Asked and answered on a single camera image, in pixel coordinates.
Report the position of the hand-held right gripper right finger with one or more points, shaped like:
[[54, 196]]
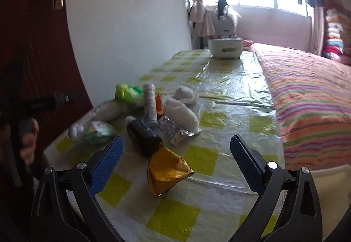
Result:
[[246, 168]]

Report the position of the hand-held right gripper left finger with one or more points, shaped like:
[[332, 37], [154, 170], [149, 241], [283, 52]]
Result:
[[107, 168]]

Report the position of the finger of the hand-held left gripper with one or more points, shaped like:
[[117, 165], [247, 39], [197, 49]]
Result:
[[70, 98]]

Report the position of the white packet with green print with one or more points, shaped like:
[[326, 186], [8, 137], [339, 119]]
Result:
[[96, 130]]

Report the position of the long white plastic bag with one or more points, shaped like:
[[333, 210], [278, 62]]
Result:
[[108, 111]]

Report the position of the dark plastic bottle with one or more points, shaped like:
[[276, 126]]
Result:
[[144, 135]]

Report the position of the green and white packet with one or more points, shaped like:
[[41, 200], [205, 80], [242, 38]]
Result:
[[127, 92]]

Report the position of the gold foil wrapper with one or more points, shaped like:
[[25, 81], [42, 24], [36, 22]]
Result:
[[164, 173]]

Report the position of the white printed tube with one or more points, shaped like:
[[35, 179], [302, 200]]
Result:
[[150, 102]]

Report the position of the orange peel piece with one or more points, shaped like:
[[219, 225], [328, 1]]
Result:
[[158, 103]]

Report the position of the large white paper wad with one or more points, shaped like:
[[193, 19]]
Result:
[[179, 114]]

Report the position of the white ball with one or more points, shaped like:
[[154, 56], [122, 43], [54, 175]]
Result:
[[185, 93]]

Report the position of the person's left hand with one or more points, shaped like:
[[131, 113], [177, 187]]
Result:
[[27, 146]]

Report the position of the dark red door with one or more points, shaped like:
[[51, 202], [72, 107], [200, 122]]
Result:
[[41, 52]]

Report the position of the bed with striped cover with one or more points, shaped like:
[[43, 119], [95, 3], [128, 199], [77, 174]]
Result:
[[309, 99]]

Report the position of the white storage box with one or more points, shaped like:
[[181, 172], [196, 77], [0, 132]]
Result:
[[224, 48]]

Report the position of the white appliance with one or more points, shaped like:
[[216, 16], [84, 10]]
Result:
[[227, 23]]

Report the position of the white hanging garment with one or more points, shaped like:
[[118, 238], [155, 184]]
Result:
[[196, 12]]

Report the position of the stack of folded blankets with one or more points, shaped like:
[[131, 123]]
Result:
[[337, 36]]

